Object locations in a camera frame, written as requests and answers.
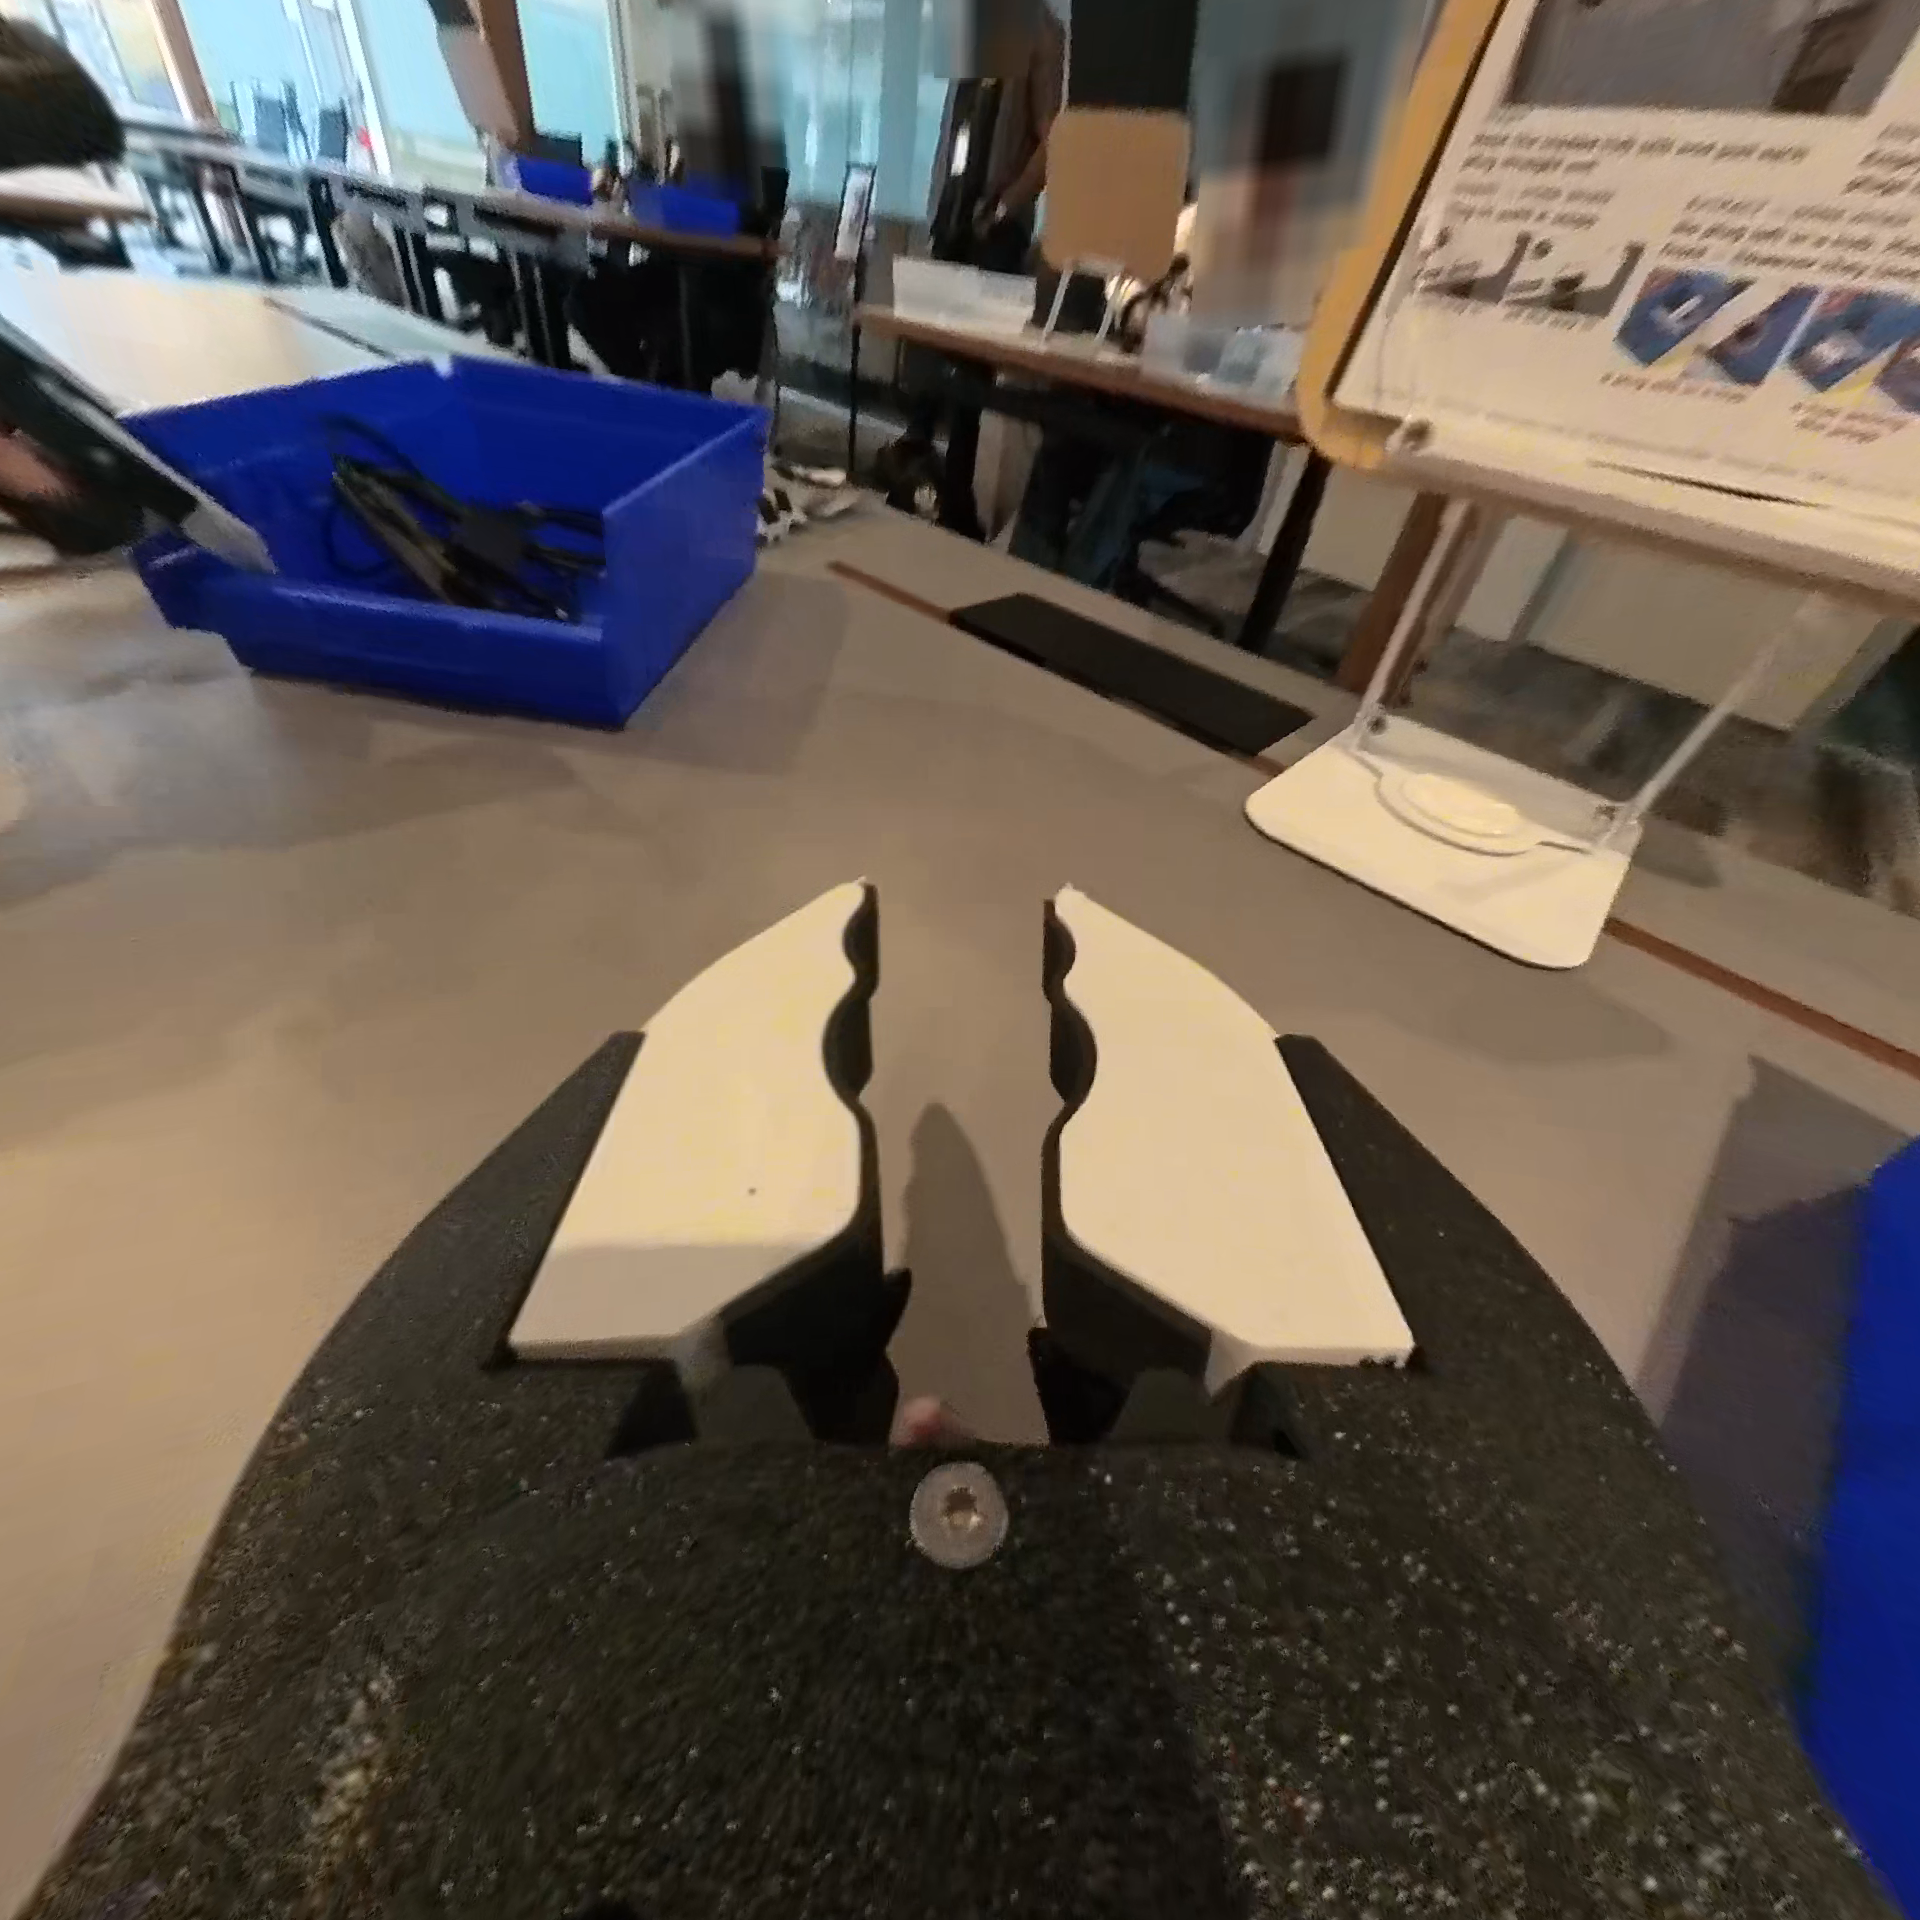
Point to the small background blue bin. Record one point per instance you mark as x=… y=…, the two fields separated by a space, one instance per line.
x=687 y=206
x=556 y=180

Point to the printed instruction sheet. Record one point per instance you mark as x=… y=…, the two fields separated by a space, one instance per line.
x=1650 y=224

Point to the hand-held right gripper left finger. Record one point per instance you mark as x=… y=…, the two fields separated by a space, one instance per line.
x=705 y=1185

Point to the black rectangular table inlay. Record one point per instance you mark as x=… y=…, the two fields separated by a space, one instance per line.
x=1142 y=675

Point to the blue plastic bin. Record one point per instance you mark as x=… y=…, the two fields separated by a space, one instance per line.
x=1874 y=1499
x=450 y=660

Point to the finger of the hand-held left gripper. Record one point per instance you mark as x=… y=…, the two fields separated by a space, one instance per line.
x=90 y=420

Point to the background table with black frame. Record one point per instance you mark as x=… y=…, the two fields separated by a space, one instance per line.
x=450 y=283

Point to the clear plastic container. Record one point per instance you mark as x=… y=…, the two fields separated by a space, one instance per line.
x=961 y=288
x=1224 y=356

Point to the brown board on stand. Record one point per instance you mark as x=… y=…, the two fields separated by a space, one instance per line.
x=1118 y=194

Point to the brown background table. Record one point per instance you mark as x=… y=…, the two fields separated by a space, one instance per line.
x=1080 y=368

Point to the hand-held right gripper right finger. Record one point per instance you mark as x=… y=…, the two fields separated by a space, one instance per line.
x=1215 y=1200

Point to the wooden instruction board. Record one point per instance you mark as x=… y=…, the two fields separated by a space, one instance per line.
x=1382 y=300

